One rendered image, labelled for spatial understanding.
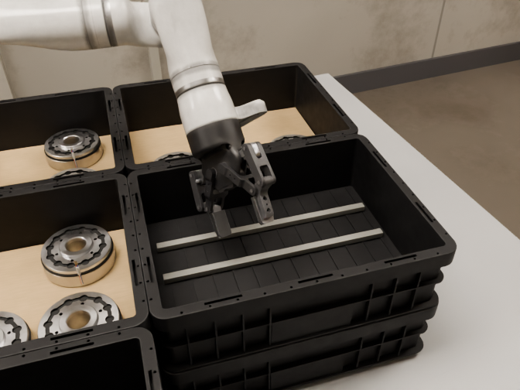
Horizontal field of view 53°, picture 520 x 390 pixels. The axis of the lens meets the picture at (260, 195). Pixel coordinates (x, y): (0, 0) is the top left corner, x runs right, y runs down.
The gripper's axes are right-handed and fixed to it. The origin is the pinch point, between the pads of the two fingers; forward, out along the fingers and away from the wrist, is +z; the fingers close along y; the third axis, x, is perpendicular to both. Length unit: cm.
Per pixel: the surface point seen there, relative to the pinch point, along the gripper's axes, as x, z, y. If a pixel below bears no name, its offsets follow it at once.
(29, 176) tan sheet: -9.7, -21.0, -42.5
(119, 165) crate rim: -4.9, -15.0, -18.4
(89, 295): -17.0, 2.5, -14.8
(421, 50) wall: 241, -66, -85
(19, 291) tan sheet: -21.9, -1.1, -25.8
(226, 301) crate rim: -9.8, 7.7, 4.4
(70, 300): -19.0, 2.3, -16.4
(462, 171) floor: 184, 6, -58
